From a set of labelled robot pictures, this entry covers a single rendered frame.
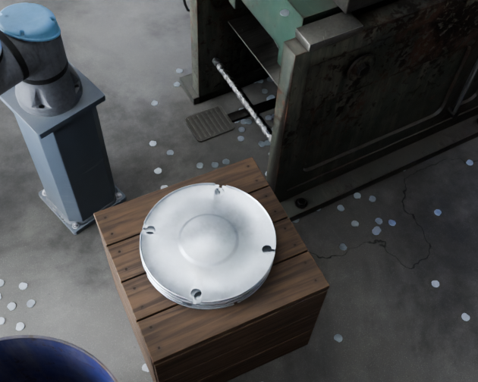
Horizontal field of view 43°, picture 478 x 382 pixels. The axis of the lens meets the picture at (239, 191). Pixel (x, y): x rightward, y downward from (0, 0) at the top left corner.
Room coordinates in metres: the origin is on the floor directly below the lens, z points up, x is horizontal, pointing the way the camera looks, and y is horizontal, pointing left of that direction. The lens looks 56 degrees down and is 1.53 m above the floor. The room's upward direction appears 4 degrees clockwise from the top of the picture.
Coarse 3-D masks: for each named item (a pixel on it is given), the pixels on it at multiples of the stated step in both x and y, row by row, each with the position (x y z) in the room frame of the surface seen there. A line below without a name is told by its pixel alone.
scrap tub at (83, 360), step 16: (16, 336) 0.37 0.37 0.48; (32, 336) 0.37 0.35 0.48; (0, 352) 0.36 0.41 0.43; (16, 352) 0.36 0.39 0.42; (32, 352) 0.37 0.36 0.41; (48, 352) 0.37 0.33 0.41; (64, 352) 0.36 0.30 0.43; (80, 352) 0.35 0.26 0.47; (0, 368) 0.35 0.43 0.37; (16, 368) 0.36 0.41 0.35; (32, 368) 0.36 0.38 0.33; (48, 368) 0.37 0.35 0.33; (64, 368) 0.36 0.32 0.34; (80, 368) 0.36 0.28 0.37; (96, 368) 0.34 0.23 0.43
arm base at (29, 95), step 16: (32, 80) 0.92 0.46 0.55; (48, 80) 0.93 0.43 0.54; (64, 80) 0.95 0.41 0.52; (16, 96) 0.94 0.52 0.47; (32, 96) 0.91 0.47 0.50; (48, 96) 0.92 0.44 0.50; (64, 96) 0.93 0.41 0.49; (80, 96) 0.97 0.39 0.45; (32, 112) 0.91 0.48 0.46; (48, 112) 0.90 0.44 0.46; (64, 112) 0.92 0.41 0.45
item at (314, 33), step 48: (432, 0) 1.19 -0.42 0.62; (288, 48) 1.00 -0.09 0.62; (336, 48) 1.03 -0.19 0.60; (384, 48) 1.12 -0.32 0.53; (432, 48) 1.21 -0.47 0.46; (288, 96) 0.98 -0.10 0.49; (336, 96) 1.06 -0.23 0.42; (384, 96) 1.16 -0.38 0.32; (432, 96) 1.27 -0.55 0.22; (288, 144) 0.99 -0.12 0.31; (336, 144) 1.10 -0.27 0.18; (384, 144) 1.19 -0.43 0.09; (432, 144) 1.25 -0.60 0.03; (288, 192) 1.00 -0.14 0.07; (336, 192) 1.04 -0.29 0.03
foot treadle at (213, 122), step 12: (216, 108) 1.22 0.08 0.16; (264, 108) 1.25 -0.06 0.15; (192, 120) 1.17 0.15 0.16; (204, 120) 1.17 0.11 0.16; (216, 120) 1.17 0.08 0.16; (228, 120) 1.18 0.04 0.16; (240, 120) 1.20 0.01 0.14; (192, 132) 1.13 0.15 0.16; (204, 132) 1.13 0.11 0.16; (216, 132) 1.13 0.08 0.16
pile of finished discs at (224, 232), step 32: (192, 192) 0.76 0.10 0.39; (224, 192) 0.78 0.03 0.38; (160, 224) 0.67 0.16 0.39; (192, 224) 0.68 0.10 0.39; (224, 224) 0.68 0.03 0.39; (256, 224) 0.69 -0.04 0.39; (160, 256) 0.60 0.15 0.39; (192, 256) 0.60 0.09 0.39; (224, 256) 0.60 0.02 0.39; (256, 256) 0.61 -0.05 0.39; (160, 288) 0.53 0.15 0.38; (192, 288) 0.53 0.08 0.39; (224, 288) 0.53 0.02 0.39; (256, 288) 0.55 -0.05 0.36
